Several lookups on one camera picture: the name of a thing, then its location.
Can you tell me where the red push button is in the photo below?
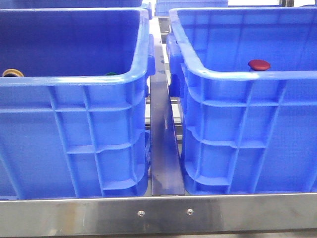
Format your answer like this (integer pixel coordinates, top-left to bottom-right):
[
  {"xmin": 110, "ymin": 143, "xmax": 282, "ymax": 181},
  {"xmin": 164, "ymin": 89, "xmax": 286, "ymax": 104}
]
[{"xmin": 248, "ymin": 59, "xmax": 271, "ymax": 71}]

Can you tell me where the yellow push button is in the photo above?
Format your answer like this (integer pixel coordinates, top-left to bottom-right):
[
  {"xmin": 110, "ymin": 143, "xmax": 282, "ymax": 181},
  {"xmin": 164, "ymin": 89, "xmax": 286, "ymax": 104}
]
[{"xmin": 2, "ymin": 68, "xmax": 24, "ymax": 77}]

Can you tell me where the steel divider bar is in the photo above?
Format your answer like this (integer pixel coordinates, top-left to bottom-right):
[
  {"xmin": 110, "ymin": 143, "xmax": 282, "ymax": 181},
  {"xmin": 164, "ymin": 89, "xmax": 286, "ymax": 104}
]
[{"xmin": 150, "ymin": 43, "xmax": 185, "ymax": 196}]

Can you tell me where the green push button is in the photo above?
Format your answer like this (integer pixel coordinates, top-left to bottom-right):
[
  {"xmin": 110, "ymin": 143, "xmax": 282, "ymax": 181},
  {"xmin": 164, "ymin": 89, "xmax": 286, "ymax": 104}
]
[{"xmin": 106, "ymin": 72, "xmax": 117, "ymax": 76}]

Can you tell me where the blue plastic bin left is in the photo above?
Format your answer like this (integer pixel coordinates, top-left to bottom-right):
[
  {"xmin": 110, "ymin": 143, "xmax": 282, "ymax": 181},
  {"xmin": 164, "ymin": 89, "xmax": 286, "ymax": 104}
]
[{"xmin": 0, "ymin": 8, "xmax": 155, "ymax": 200}]

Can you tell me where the blue plastic bin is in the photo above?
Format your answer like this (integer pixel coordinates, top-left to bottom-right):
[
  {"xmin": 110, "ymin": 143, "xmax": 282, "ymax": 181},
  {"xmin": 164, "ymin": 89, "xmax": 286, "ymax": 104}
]
[
  {"xmin": 0, "ymin": 8, "xmax": 155, "ymax": 200},
  {"xmin": 168, "ymin": 6, "xmax": 317, "ymax": 195}
]

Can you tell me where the blue plastic bin right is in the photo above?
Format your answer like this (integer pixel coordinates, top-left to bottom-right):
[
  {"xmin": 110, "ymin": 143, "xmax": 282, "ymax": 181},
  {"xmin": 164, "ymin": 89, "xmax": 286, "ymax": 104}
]
[{"xmin": 168, "ymin": 6, "xmax": 317, "ymax": 195}]

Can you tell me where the blue bin rear right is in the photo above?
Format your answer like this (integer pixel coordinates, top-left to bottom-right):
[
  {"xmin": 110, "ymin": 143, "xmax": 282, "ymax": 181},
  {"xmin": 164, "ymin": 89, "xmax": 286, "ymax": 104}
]
[{"xmin": 155, "ymin": 0, "xmax": 228, "ymax": 16}]

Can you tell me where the blue bin rear left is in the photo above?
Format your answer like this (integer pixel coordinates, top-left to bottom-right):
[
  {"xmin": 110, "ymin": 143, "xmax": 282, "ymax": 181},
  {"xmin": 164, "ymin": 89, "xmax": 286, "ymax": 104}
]
[{"xmin": 0, "ymin": 0, "xmax": 152, "ymax": 10}]

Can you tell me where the steel front rail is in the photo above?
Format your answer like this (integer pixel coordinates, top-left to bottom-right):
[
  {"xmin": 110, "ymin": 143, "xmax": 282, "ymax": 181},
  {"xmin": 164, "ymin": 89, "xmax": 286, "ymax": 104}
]
[{"xmin": 0, "ymin": 193, "xmax": 317, "ymax": 237}]

